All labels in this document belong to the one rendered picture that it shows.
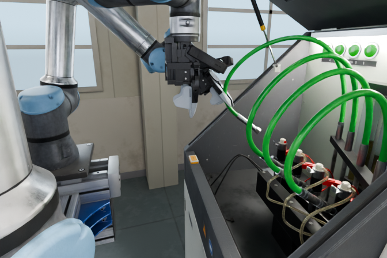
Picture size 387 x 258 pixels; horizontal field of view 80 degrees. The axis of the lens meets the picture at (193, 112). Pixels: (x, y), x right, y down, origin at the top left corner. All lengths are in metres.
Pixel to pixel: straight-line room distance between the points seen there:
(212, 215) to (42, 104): 0.56
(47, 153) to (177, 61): 0.47
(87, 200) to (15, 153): 0.66
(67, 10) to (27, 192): 0.73
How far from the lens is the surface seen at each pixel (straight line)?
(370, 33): 0.89
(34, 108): 0.78
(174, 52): 0.58
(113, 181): 0.83
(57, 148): 0.81
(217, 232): 0.65
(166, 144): 2.27
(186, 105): 0.60
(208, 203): 0.73
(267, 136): 0.53
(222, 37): 2.53
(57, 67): 0.90
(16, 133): 0.22
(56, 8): 0.89
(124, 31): 0.73
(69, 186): 0.85
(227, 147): 1.06
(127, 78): 2.35
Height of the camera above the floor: 1.40
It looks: 17 degrees down
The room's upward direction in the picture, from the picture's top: straight up
